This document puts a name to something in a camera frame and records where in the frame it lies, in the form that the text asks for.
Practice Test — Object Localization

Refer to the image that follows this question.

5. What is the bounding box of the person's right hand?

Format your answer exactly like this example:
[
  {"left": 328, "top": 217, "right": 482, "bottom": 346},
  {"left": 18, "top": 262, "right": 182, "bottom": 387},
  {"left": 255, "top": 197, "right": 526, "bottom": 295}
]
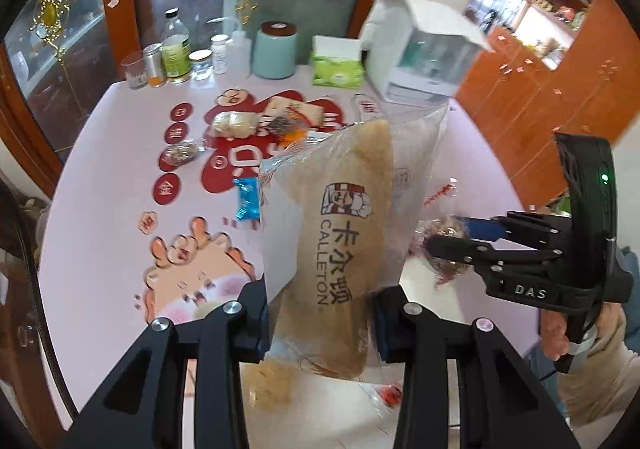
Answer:
[{"left": 541, "top": 309, "right": 571, "bottom": 360}]

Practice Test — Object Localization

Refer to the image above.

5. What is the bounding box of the clear drinking glass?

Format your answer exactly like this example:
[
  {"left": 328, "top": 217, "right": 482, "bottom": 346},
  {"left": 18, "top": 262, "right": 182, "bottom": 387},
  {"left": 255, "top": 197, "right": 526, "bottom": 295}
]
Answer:
[{"left": 121, "top": 52, "right": 149, "bottom": 90}]

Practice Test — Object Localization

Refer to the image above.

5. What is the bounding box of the blue candy packet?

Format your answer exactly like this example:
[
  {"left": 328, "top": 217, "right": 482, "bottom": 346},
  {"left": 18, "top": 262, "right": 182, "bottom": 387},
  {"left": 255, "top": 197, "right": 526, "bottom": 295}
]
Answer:
[{"left": 233, "top": 177, "right": 264, "bottom": 223}]

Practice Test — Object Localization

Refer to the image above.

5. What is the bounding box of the person's right forearm beige sleeve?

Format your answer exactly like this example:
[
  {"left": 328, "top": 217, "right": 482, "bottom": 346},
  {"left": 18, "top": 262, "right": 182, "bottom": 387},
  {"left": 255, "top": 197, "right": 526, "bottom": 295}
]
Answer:
[{"left": 555, "top": 301, "right": 640, "bottom": 430}]

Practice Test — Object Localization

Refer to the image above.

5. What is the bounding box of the brown bread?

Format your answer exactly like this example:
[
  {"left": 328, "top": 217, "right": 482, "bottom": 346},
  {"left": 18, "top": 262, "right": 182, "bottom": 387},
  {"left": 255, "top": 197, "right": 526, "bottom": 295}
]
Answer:
[{"left": 257, "top": 104, "right": 451, "bottom": 386}]

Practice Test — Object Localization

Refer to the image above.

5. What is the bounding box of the round cake snack packet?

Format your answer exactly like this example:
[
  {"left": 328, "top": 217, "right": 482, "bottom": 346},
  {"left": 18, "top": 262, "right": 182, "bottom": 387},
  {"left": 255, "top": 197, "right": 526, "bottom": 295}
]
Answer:
[{"left": 209, "top": 111, "right": 262, "bottom": 138}]

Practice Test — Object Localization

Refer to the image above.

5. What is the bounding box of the small white pill bottle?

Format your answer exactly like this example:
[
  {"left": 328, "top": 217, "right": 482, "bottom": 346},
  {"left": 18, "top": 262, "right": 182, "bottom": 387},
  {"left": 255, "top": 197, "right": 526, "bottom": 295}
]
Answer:
[{"left": 210, "top": 34, "right": 231, "bottom": 76}]

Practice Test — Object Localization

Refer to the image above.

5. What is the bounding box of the white countertop appliance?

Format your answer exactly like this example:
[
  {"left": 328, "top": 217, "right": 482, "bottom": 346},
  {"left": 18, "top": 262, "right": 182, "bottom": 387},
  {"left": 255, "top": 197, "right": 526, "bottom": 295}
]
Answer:
[{"left": 359, "top": 0, "right": 497, "bottom": 106}]

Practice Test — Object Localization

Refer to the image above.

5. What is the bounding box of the teal canister with brown lid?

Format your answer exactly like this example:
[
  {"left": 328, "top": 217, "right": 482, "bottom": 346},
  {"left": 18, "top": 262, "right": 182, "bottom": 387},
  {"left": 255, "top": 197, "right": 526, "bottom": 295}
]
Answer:
[{"left": 251, "top": 21, "right": 300, "bottom": 80}]

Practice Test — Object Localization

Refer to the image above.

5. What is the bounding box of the wooden cabinet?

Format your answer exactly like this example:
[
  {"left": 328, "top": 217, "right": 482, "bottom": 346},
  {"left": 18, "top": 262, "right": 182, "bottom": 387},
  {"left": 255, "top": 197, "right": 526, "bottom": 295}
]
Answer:
[{"left": 452, "top": 0, "right": 640, "bottom": 214}]

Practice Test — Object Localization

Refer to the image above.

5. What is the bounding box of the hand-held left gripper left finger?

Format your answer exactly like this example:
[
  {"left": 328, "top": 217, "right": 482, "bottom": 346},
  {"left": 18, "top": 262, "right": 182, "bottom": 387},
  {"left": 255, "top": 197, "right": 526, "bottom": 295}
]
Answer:
[{"left": 62, "top": 281, "right": 273, "bottom": 449}]

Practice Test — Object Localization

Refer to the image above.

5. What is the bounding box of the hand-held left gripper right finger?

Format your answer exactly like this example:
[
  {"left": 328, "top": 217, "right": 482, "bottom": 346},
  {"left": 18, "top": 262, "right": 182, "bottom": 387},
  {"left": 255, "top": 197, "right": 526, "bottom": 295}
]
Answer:
[{"left": 369, "top": 285, "right": 582, "bottom": 449}]

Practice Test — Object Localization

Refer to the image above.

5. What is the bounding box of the small square biscuit packet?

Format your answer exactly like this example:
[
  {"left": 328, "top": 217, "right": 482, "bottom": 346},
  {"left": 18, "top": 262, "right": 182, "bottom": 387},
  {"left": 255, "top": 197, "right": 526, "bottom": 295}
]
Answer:
[{"left": 267, "top": 114, "right": 307, "bottom": 146}]

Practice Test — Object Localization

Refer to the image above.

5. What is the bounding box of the white squeeze bottle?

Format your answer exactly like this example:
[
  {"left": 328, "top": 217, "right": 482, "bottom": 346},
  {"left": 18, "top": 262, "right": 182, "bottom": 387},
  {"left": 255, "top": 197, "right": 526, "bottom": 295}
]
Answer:
[{"left": 227, "top": 28, "right": 254, "bottom": 78}]

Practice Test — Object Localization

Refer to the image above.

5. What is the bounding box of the long beige cracker packet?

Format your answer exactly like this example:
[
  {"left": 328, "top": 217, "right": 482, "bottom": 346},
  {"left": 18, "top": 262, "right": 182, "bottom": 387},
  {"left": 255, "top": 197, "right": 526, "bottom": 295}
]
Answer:
[{"left": 262, "top": 96, "right": 327, "bottom": 128}]

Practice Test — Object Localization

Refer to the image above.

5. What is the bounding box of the red candy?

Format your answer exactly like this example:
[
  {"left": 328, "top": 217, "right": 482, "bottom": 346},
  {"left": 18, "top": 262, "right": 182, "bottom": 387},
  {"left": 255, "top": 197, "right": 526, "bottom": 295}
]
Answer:
[{"left": 407, "top": 181, "right": 476, "bottom": 292}]

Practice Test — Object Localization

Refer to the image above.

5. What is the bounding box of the nut snack packet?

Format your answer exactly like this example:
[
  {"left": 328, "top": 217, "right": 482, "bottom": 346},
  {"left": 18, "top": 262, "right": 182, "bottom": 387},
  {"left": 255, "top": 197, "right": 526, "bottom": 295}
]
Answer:
[{"left": 164, "top": 140, "right": 202, "bottom": 168}]

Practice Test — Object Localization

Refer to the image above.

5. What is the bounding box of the printed red and white tablecloth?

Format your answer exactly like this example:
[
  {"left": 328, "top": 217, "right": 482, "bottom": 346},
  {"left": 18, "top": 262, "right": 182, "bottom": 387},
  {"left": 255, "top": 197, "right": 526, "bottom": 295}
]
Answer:
[{"left": 37, "top": 64, "right": 568, "bottom": 449}]

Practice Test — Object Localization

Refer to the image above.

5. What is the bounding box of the green tissue pack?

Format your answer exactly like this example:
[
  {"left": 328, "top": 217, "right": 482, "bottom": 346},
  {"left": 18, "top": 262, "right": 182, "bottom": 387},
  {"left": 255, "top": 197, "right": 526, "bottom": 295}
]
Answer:
[{"left": 309, "top": 35, "right": 366, "bottom": 90}]

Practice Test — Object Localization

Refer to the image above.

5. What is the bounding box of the glass door with gold ornament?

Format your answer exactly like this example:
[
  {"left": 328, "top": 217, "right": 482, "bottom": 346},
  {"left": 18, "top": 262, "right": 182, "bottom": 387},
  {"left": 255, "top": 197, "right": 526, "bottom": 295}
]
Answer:
[{"left": 0, "top": 0, "right": 143, "bottom": 167}]

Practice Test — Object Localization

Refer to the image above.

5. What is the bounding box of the metal tin can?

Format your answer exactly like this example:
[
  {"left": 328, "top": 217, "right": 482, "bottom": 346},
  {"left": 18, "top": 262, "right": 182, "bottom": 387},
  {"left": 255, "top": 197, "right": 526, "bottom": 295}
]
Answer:
[{"left": 143, "top": 43, "right": 168, "bottom": 88}]

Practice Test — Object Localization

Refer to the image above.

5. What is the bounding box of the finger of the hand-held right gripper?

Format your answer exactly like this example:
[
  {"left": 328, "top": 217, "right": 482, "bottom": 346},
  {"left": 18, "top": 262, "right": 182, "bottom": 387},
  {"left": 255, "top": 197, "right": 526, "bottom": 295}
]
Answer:
[
  {"left": 462, "top": 210, "right": 572, "bottom": 251},
  {"left": 424, "top": 234, "right": 567, "bottom": 271}
]

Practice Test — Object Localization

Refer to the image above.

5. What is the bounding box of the glass bottle with green label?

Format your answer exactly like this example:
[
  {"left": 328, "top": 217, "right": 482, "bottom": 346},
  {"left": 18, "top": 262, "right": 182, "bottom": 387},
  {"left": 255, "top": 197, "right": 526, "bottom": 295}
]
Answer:
[{"left": 160, "top": 8, "right": 194, "bottom": 85}]

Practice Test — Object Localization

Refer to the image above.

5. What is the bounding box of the small glass jar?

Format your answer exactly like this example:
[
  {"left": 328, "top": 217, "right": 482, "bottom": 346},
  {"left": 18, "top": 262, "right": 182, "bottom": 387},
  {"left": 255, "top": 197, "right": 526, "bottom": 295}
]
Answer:
[{"left": 189, "top": 49, "right": 215, "bottom": 81}]

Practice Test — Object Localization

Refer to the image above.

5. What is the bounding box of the red snack wrapper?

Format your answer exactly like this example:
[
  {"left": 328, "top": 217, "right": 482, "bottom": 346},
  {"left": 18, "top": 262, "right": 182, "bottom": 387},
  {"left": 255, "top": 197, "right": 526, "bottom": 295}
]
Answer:
[{"left": 370, "top": 379, "right": 404, "bottom": 408}]

